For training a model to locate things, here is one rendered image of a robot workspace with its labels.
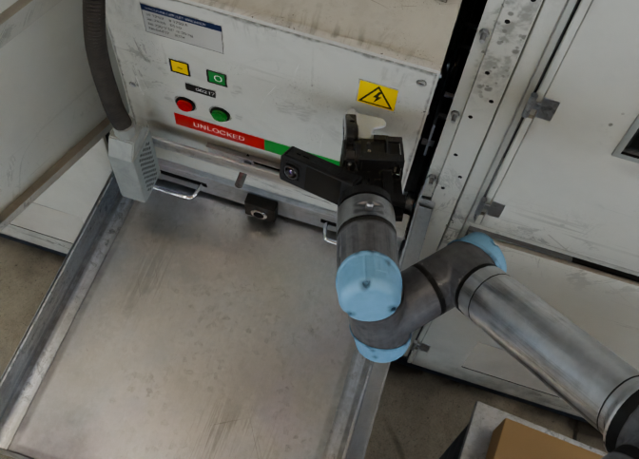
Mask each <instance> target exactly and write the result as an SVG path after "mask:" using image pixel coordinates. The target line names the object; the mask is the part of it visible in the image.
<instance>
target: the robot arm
mask: <svg viewBox="0 0 639 459"><path fill-rule="evenodd" d="M385 126H386V122H385V121H384V120H383V119H380V118H377V117H373V116H368V115H363V114H359V113H357V112H356V110H355V109H354V108H350V109H349V110H348V111H347V112H346V113H345V114H344V115H343V121H342V141H341V154H340V162H339V166H338V165H335V164H333V163H330V162H328V161H326V160H324V159H321V158H319V157H317V156H314V155H312V154H310V153H308V152H305V151H303V150H301V149H299V148H296V147H295V146H291V147H290V148H289V149H287V150H286V151H285V152H284V153H283V154H282V155H281V167H280V178H281V180H283V181H285V182H289V183H291V184H293V185H295V186H297V187H299V188H301V189H303V190H305V191H307V192H310V193H312V194H314V195H316V196H318V197H320V198H323V199H325V200H327V201H330V202H332V203H334V204H336V205H337V206H338V211H337V275H336V289H337V293H338V296H339V306H340V307H341V309H342V310H343V311H344V312H346V313H347V315H348V318H349V322H350V324H349V328H350V332H351V335H352V336H353V338H354V339H355V342H356V346H357V348H358V351H359V353H360V354H362V355H363V356H364V357H366V358H367V359H369V360H371V361H374V362H378V363H386V362H391V361H394V360H397V359H399V358H400V357H402V356H403V355H404V354H405V352H406V351H407V349H408V348H409V346H410V342H411V337H412V332H413V331H415V330H417V329H419V328H420V327H422V326H424V325H425V324H427V323H429V322H430V321H432V320H434V319H435V318H437V317H439V316H441V315H443V314H445V313H446V312H448V311H450V310H451V309H453V308H454V307H456V308H457V309H458V311H460V312H461V313H462V314H463V315H465V316H466V317H468V318H469V319H470V320H471V321H472V322H473V323H474V324H475V325H476V326H477V327H479V328H480V329H481V330H482V331H483V332H484V333H486V334H487V335H488V336H489V337H490V338H491V339H493V340H494V341H495V342H496V343H497V344H498V345H500V346H501V347H502V348H503V349H504V350H505V351H506V352H508V353H509V354H510V355H511V356H512V357H514V358H515V359H516V360H517V361H518V362H519V363H520V364H522V365H523V366H524V367H525V368H526V369H527V370H529V371H530V372H531V373H532V374H533V375H534V376H536V377H537V378H538V379H539V380H540V381H541V382H543V383H544V384H545V385H546V386H547V387H548V388H549V389H551V390H552V391H553V392H554V393H555V394H557V395H558V396H559V397H560V398H561V399H562V400H563V401H565V402H566V403H567V404H568V405H569V406H570V407H571V408H573V409H574V410H575V411H576V412H577V413H579V414H580V415H581V416H582V417H583V418H584V419H585V420H587V421H588V422H589V423H590V424H591V425H592V426H594V427H595V428H596V429H597V430H598V431H599V432H601V433H602V434H603V443H604V447H605V449H606V451H607V452H608V454H607V455H605V456H604V457H602V458H601V459H639V371H637V370H636V369H635V368H633V367H632V366H631V365H630V364H629V363H628V362H626V361H625V360H624V359H622V358H621V357H620V356H618V355H617V354H615V353H614V352H612V351H611V350H610V349H608V348H607V347H606V346H604V345H603V344H602V343H600V342H599V341H598V340H596V339H595V338H594V337H592V336H591V335H589V334H588V333H587V332H585V331H584V330H582V329H581V328H580V327H578V326H577V325H576V324H574V323H573V322H572V321H570V320H569V319H568V318H566V317H565V316H563V315H562V314H561V313H559V312H558V311H556V310H555V309H554V308H553V307H552V306H551V305H549V304H548V303H547V302H545V301H544V300H543V299H541V298H540V297H539V296H537V295H536V294H534V293H533V292H531V291H530V290H529V289H527V288H526V287H525V286H523V285H522V284H521V283H519V282H518V281H517V280H515V279H514V278H513V277H511V276H510V275H508V274H507V273H506V272H507V264H506V260H505V258H504V255H503V253H502V251H501V250H500V248H499V247H498V245H495V244H494V241H493V239H492V238H490V237H489V236H488V235H486V234H484V233H481V232H472V233H471V234H469V235H467V236H465V237H463V238H461V239H455V240H453V241H451V242H449V243H448V244H447V246H445V247H444V248H442V249H440V250H438V251H437V252H435V253H433V254H431V255H430V256H428V257H427V258H425V259H423V260H421V261H419V262H418V263H416V264H414V265H412V266H410V267H408V268H407V269H405V270H403V271H401V272H400V268H399V260H398V249H397V229H396V221H402V218H403V211H404V208H405V204H406V198H405V195H402V187H401V181H402V175H403V167H404V163H405V161H404V151H403V142H402V137H390V136H386V135H374V136H373V135H372V132H373V131H374V130H378V129H381V128H384V127H385ZM399 145H400V149H399ZM400 154H401V155H400ZM400 168H401V169H400ZM399 173H400V174H399ZM397 174H399V175H397Z"/></svg>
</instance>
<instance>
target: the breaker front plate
mask: <svg viewBox="0 0 639 459"><path fill-rule="evenodd" d="M105 2H106V4H105V6H106V8H105V10H106V11H105V13H106V20H107V24H108V28H109V31H110V35H111V38H112V42H113V46H114V48H115V52H116V55H117V59H118V63H119V66H120V70H121V72H122V76H123V80H124V83H125V87H126V93H127V97H128V99H129V103H130V107H131V110H132V114H133V117H134V121H135V124H139V125H142V126H145V127H148V129H150V133H151V135H153V136H156V137H159V138H163V139H166V140H169V141H172V142H175V143H181V144H184V145H187V146H191V147H194V148H197V149H201V150H203V151H206V152H210V153H213V154H216V155H220V156H223V157H226V158H229V159H232V160H235V161H239V162H242V159H246V160H249V161H252V162H255V163H261V164H264V165H267V166H271V167H274V168H277V169H280V167H281V155H279V154H275V153H272V152H269V151H265V150H262V149H259V148H256V147H253V146H250V145H246V144H243V143H237V142H234V141H230V140H227V139H225V138H221V137H218V136H215V135H211V134H208V133H205V132H202V131H199V130H196V129H192V128H189V127H185V126H182V125H179V124H176V121H175V116H174V112H175V113H178V114H181V115H185V116H187V117H191V118H194V119H197V120H201V121H204V122H207V123H211V124H215V125H219V126H222V127H226V128H229V129H232V130H236V131H239V132H241V133H245V134H248V135H252V136H255V137H258V138H262V139H265V140H267V141H271V142H274V143H280V144H283V145H287V146H290V147H291V146H295V147H296V148H299V149H301V150H303V151H306V152H309V153H312V154H316V155H319V156H322V157H325V158H328V159H332V160H335V161H338V162H340V154H341V141H342V121H343V115H344V114H345V113H346V112H347V111H348V110H349V109H350V108H354V109H355V110H356V112H357V113H359V114H363V115H368V116H373V117H377V118H380V119H383V120H384V121H385V122H386V126H385V127H384V128H381V129H378V130H374V131H373V132H372V135H373V136H374V135H386V136H390V137H402V142H403V151H404V161H405V163H404V167H403V175H402V181H401V187H402V188H403V184H404V182H405V179H406V176H407V172H408V169H409V166H410V162H411V159H412V157H413V154H414V150H415V147H416V142H417V138H418V135H419V132H420V129H421V126H422V123H423V120H424V116H425V113H426V110H427V106H428V103H429V101H430V98H431V94H432V91H433V88H434V85H435V81H436V76H437V73H433V72H431V71H427V70H424V69H420V68H417V67H411V66H407V65H404V64H401V63H398V62H394V61H391V60H387V59H384V58H380V57H377V56H374V55H370V54H367V53H363V52H360V51H356V50H353V49H349V48H344V47H341V46H337V45H334V44H330V43H327V42H323V41H321V40H317V39H313V38H310V37H306V36H303V35H299V34H297V33H293V32H290V31H286V30H283V29H277V28H273V27H270V26H267V25H264V24H260V23H257V22H253V21H249V20H246V19H242V18H240V17H236V16H233V15H229V14H226V13H222V12H219V11H215V10H210V9H207V8H203V7H200V6H196V5H193V4H189V3H186V2H183V1H179V0H106V1H105ZM140 3H141V4H144V5H148V6H151V7H154V8H158V9H161V10H167V11H171V12H174V13H178V14H180V15H184V16H187V17H191V18H194V19H198V20H201V21H205V22H207V23H211V24H214V25H218V26H221V27H222V35H223V54H222V53H219V52H216V51H213V50H209V49H206V48H200V47H197V46H193V45H190V44H187V43H184V42H180V41H177V40H173V39H170V38H166V37H163V36H160V35H157V34H154V33H150V32H147V31H145V23H144V18H143V14H142V10H141V5H140ZM168 58H169V59H173V60H176V61H180V62H183V63H187V64H188V65H189V72H190V77H189V76H186V75H183V74H180V73H176V72H173V71H171V69H170V64H169V59H168ZM207 69H209V70H212V71H216V72H219V73H221V74H225V75H226V82H227V87H225V86H219V85H215V84H212V83H209V82H207V75H206V70H207ZM360 80H361V81H365V82H368V83H372V84H375V85H379V86H385V87H388V88H391V89H394V90H398V94H397V100H396V104H395V108H394V111H391V110H388V109H384V108H381V107H377V106H374V105H368V104H365V103H362V102H359V101H357V99H358V88H359V82H360ZM185 83H187V84H191V85H193V86H199V87H202V88H206V89H209V90H213V91H215V93H216V98H213V97H210V96H206V95H203V94H200V93H197V92H194V91H190V90H187V89H186V88H185ZM178 97H185V98H187V99H189V100H191V101H192V102H193V103H194V104H195V106H196V108H195V109H194V110H193V111H189V112H185V111H182V110H180V109H179V108H178V106H177V104H176V102H175V101H176V99H177V98H178ZM212 107H220V108H223V109H224V110H226V111H227V112H228V113H229V114H230V119H229V121H227V122H218V121H216V120H214V119H213V117H212V115H211V114H210V109H211V108H212ZM154 148H155V152H156V156H157V158H160V159H163V160H166V161H170V162H173V163H177V164H181V165H184V166H187V167H191V168H194V169H197V170H201V171H203V172H206V173H209V174H213V175H216V176H219V177H223V178H226V179H229V180H232V181H236V180H237V178H238V176H239V173H240V172H239V171H235V170H232V169H229V168H225V167H222V166H219V165H216V164H213V163H208V162H204V161H201V160H198V159H194V158H191V157H188V156H185V155H182V154H179V153H175V152H172V151H169V150H165V149H162V148H160V147H157V146H154ZM247 154H248V155H249V157H248V156H246V155H247ZM244 184H247V185H250V186H254V187H257V188H259V189H263V190H266V191H269V192H272V193H276V194H279V195H282V196H285V197H288V198H291V199H295V200H298V201H303V202H307V203H310V204H313V205H316V206H319V207H322V208H326V209H329V210H332V211H335V212H337V211H338V206H337V205H336V204H334V203H332V202H330V201H327V200H325V199H323V198H320V197H318V196H316V195H314V194H311V193H308V192H304V191H301V190H299V189H295V188H292V187H289V186H285V185H282V184H279V183H275V182H271V181H268V180H264V179H261V178H258V177H254V176H251V175H248V174H247V176H246V179H245V181H244Z"/></svg>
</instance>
